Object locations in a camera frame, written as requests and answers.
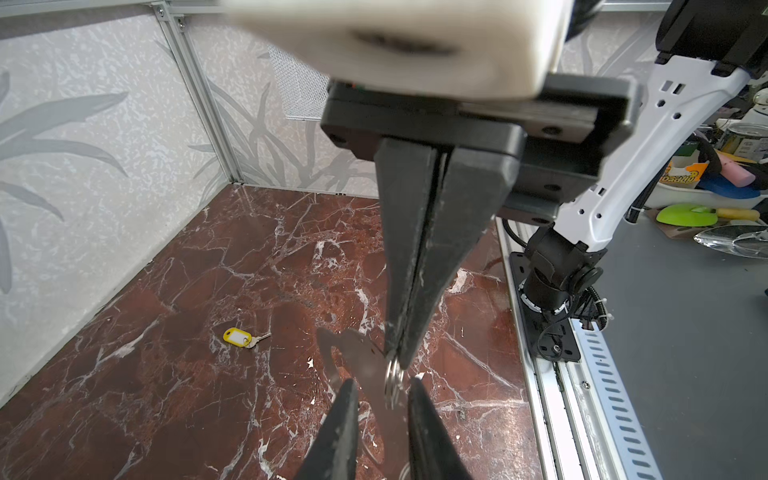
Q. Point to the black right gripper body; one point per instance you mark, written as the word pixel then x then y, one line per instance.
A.
pixel 561 138

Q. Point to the white wire mesh basket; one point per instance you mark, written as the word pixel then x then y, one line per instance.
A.
pixel 303 90

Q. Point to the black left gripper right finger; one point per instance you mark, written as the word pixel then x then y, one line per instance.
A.
pixel 431 452

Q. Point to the key with yellow tag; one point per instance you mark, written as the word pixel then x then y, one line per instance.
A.
pixel 242 339

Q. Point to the aluminium frame post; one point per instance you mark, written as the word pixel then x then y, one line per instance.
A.
pixel 173 26

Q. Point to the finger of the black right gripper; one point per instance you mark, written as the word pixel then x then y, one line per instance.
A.
pixel 410 177
pixel 472 189

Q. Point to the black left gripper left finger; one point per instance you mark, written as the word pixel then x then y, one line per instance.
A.
pixel 333 453

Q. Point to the green plastic object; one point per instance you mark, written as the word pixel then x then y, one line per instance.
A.
pixel 687 215

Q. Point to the silver keyring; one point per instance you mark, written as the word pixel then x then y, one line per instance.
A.
pixel 393 381

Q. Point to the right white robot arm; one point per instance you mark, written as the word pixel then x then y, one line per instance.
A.
pixel 707 52

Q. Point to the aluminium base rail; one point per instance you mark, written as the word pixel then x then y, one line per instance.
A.
pixel 584 422

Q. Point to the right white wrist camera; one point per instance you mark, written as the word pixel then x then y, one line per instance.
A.
pixel 465 50

